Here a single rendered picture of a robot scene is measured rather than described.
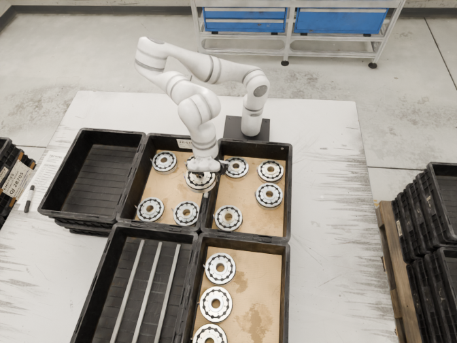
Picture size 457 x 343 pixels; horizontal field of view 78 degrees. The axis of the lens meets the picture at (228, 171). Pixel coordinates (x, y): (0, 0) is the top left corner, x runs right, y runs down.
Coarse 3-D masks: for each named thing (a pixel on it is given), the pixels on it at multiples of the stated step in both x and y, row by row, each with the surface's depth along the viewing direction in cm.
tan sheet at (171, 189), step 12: (180, 156) 123; (180, 168) 119; (156, 180) 117; (168, 180) 116; (180, 180) 116; (144, 192) 114; (156, 192) 114; (168, 192) 113; (180, 192) 113; (192, 192) 113; (168, 204) 111; (168, 216) 108
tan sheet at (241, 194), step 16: (224, 160) 120; (256, 160) 119; (224, 176) 116; (256, 176) 115; (224, 192) 112; (240, 192) 112; (240, 208) 108; (256, 208) 108; (256, 224) 104; (272, 224) 104
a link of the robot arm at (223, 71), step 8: (216, 64) 95; (224, 64) 98; (232, 64) 101; (240, 64) 105; (216, 72) 96; (224, 72) 98; (232, 72) 102; (240, 72) 106; (248, 72) 108; (208, 80) 97; (216, 80) 98; (224, 80) 101; (240, 80) 111
